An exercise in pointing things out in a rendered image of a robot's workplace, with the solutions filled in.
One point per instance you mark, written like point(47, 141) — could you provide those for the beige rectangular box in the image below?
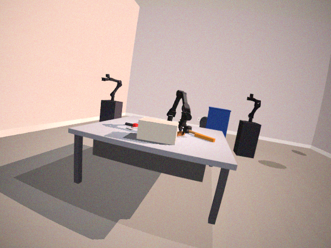
point(157, 130)

